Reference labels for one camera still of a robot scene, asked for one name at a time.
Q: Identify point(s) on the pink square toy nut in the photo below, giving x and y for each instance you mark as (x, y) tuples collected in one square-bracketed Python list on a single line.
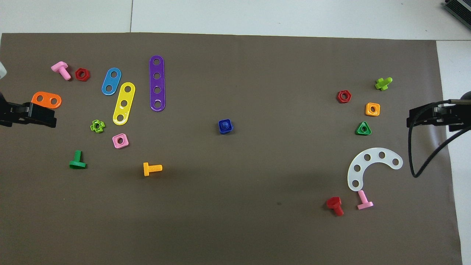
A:
[(116, 144)]

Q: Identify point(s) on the purple four-hole plate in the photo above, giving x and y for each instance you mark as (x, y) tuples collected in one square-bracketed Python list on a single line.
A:
[(157, 82)]

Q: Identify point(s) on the lime green cross bolt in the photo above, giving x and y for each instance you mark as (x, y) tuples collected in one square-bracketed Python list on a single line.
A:
[(382, 84)]

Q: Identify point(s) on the yellow three-hole plate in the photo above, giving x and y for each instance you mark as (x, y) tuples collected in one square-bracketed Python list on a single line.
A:
[(123, 109)]

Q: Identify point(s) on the green triangle toy nut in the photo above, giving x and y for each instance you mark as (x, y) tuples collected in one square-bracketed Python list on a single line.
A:
[(359, 130)]

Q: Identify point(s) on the black ribbed device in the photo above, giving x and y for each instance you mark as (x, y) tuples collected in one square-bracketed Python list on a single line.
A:
[(460, 9)]

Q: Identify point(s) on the red hex toy nut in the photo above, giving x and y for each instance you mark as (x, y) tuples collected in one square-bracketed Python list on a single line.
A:
[(78, 74), (340, 96)]

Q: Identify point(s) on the orange square toy nut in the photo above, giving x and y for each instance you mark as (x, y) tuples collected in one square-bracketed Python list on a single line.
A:
[(368, 109)]

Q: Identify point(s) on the orange toy bolt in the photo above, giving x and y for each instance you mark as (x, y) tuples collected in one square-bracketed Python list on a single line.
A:
[(147, 169)]

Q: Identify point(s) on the red toy bolt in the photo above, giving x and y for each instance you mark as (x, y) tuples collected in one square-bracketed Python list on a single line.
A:
[(334, 203)]

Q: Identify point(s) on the lime green cross nut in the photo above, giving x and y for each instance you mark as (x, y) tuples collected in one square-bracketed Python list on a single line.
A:
[(93, 126)]

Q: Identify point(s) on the orange angled three-hole plate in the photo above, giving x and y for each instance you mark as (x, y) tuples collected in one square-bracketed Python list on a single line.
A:
[(46, 99)]

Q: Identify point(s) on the brown table mat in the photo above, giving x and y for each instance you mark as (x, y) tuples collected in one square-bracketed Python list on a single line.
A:
[(235, 221)]

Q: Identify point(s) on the pink toy bolt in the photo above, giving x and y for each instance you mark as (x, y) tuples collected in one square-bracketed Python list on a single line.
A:
[(364, 204), (60, 68)]

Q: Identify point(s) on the blue two-hole plate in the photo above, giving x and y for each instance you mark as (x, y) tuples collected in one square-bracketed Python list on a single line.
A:
[(109, 88)]

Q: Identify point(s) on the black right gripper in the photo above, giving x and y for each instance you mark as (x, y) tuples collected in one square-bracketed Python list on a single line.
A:
[(458, 112)]

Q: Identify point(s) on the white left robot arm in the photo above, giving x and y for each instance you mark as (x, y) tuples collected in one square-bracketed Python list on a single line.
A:
[(2, 70)]

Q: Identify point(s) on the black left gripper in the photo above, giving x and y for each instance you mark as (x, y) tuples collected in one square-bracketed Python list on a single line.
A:
[(14, 116)]

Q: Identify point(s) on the green toy bolt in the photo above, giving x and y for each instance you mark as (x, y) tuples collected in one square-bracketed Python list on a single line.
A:
[(77, 163)]

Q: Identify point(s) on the white curved five-hole plate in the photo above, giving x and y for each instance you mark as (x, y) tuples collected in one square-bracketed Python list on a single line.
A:
[(373, 151)]

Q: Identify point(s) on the blue square toy nut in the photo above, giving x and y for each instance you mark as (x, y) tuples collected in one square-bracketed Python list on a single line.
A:
[(221, 121)]

